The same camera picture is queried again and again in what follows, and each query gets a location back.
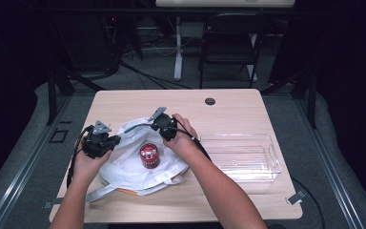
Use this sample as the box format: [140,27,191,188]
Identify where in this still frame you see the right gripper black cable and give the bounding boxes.
[171,118,212,161]

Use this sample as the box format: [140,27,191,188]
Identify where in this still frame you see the red lidded candy jar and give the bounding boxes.
[138,142,161,170]

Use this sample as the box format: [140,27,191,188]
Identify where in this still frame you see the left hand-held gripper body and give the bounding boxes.
[81,120,112,159]

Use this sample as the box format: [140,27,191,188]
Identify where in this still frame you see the white and green tote bag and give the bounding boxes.
[86,117,191,203]

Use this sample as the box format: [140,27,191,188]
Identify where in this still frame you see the black floor cable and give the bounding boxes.
[120,61,193,91]

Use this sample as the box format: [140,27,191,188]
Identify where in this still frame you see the white desk leg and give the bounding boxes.
[173,15,184,81]

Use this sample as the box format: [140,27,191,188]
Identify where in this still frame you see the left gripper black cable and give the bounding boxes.
[66,124,95,189]

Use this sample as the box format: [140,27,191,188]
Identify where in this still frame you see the person's left hand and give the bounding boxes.
[71,141,112,189]

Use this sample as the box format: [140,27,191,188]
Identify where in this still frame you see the black folding chair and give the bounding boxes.
[198,12,271,90]

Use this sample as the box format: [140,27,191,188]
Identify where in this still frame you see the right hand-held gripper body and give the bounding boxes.
[148,107,179,142]

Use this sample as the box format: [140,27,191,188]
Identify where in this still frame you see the metal floor rail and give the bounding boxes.
[294,94,366,229]
[0,94,74,229]

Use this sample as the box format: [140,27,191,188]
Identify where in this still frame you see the clear plastic tray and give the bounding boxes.
[199,133,282,184]

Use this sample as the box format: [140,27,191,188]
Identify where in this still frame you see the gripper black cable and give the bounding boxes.
[66,124,95,189]
[171,118,212,161]

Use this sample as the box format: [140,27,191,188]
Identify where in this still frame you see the person's right hand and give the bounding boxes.
[162,113,202,160]

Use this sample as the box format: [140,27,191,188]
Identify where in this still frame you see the grey tape piece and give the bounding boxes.
[42,198,65,210]
[285,190,307,205]

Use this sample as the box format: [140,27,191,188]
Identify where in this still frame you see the black metal stand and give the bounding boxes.
[46,63,106,127]
[260,66,319,130]

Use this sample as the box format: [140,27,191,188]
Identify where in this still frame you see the black cable beside table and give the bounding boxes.
[290,177,327,229]

